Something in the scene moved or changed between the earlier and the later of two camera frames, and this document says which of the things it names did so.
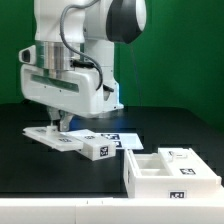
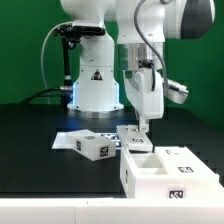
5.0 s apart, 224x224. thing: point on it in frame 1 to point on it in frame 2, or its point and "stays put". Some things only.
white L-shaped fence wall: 113,210 stays put
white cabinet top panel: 53,138 to 133,139
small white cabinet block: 94,146 stays put
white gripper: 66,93 to 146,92
